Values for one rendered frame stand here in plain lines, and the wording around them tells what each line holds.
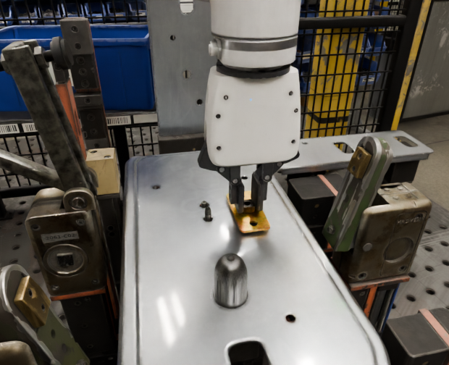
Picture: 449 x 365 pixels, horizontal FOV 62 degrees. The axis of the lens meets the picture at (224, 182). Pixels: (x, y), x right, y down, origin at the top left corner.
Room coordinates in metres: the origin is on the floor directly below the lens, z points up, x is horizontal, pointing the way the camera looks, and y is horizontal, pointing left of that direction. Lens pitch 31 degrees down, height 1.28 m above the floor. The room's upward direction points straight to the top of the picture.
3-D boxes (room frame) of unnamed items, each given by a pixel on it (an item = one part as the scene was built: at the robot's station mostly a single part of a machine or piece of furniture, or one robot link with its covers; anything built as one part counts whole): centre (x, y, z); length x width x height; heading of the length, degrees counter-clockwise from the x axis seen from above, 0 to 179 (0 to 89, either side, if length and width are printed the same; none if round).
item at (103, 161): (0.43, 0.16, 0.88); 0.04 x 0.04 x 0.36; 12
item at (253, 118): (0.38, -0.03, 1.14); 0.10 x 0.07 x 0.11; 102
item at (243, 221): (0.38, -0.03, 1.01); 0.08 x 0.04 x 0.01; 12
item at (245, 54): (0.38, -0.03, 1.20); 0.09 x 0.08 x 0.03; 102
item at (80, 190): (0.32, 0.15, 1.06); 0.03 x 0.01 x 0.03; 102
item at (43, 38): (0.76, 0.29, 1.10); 0.30 x 0.17 x 0.13; 92
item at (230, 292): (0.25, -0.01, 1.02); 0.03 x 0.03 x 0.07
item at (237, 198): (0.38, 0.00, 1.05); 0.03 x 0.03 x 0.07; 12
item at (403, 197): (0.36, -0.19, 0.87); 0.12 x 0.09 x 0.35; 102
